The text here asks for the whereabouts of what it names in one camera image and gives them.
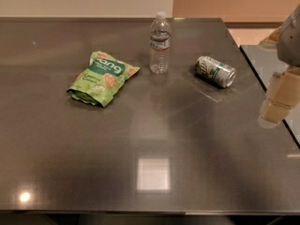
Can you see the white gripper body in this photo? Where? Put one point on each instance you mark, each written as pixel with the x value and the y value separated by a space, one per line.
pixel 290 46

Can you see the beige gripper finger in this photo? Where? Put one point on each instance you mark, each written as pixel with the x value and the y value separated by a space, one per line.
pixel 282 95

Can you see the silver green 7up can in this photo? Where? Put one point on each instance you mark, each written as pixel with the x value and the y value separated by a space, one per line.
pixel 215 71

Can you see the clear plastic water bottle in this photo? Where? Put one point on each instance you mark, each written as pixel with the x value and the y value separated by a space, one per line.
pixel 160 43

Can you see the green snack chip bag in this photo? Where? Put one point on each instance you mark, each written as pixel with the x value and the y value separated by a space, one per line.
pixel 98 84

